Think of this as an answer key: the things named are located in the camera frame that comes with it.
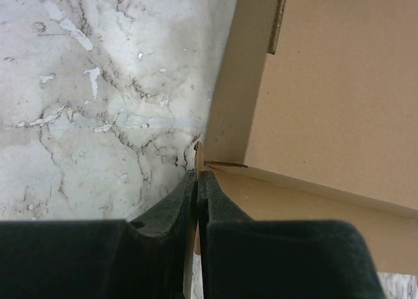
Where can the brown cardboard box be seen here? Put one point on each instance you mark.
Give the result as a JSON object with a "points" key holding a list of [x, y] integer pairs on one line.
{"points": [[314, 116]]}

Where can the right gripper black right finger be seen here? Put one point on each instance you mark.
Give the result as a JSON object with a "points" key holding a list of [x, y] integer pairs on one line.
{"points": [[245, 258]]}

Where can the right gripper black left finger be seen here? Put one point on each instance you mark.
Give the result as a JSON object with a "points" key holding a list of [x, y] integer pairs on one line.
{"points": [[148, 257]]}

